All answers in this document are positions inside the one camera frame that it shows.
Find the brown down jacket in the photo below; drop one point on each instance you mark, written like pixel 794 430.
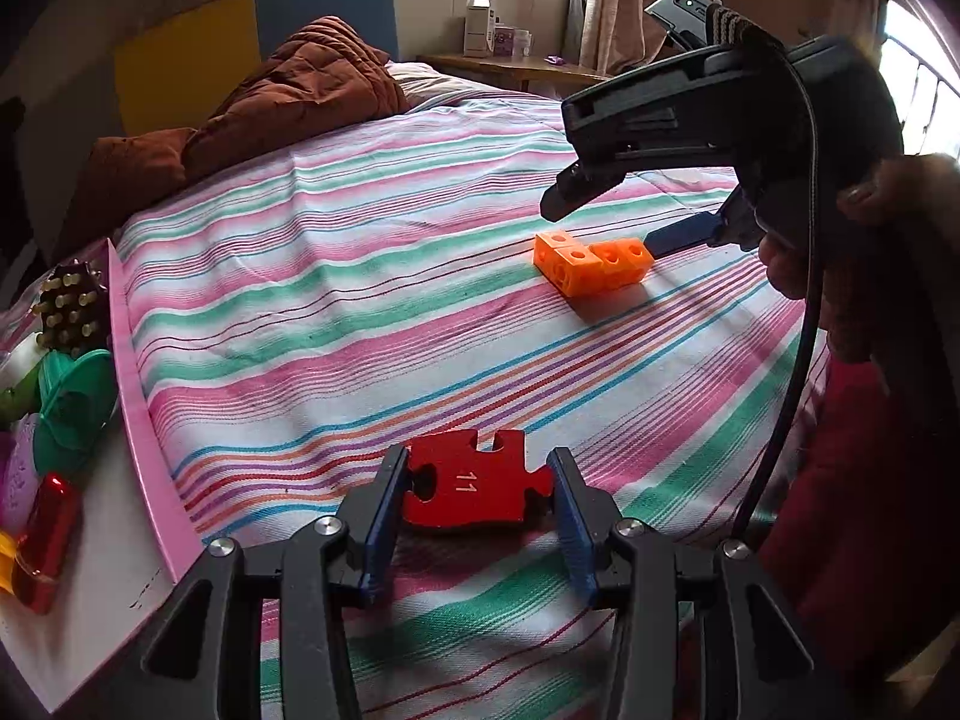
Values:
pixel 300 90

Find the striped bed blanket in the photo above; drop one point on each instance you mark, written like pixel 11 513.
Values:
pixel 337 315

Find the yellow green toy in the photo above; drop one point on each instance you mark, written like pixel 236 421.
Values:
pixel 15 401

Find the white tray with pink rim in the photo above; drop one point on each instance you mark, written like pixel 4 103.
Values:
pixel 97 577

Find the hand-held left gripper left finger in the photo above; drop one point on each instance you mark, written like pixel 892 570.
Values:
pixel 382 532

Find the grey yellow blue headboard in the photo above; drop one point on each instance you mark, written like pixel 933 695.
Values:
pixel 187 60

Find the white carton box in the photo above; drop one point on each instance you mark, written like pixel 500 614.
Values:
pixel 480 30

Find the beige curtain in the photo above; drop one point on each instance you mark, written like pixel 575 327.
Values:
pixel 615 0

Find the person's right forearm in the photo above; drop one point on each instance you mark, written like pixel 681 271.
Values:
pixel 862 502

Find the red puzzle piece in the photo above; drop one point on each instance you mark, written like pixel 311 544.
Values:
pixel 472 487

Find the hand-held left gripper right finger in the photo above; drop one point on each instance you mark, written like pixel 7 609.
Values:
pixel 574 540

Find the grey device with green light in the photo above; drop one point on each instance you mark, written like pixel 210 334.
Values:
pixel 682 11

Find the red shiny toy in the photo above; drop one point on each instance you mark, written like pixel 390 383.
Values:
pixel 45 540

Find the white pillow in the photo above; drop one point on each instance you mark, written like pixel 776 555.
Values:
pixel 435 86

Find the purple box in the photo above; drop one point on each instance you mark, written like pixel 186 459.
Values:
pixel 510 41

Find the green ribbed cup toy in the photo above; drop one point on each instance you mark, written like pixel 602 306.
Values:
pixel 75 405

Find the window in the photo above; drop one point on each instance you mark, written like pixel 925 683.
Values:
pixel 922 75

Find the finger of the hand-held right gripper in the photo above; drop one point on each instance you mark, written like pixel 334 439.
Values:
pixel 682 232
pixel 570 191

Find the person's right hand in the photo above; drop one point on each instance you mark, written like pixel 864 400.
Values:
pixel 915 187

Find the wooden side table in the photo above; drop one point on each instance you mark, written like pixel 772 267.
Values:
pixel 510 67

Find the orange cube blocks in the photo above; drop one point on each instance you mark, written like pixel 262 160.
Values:
pixel 585 266

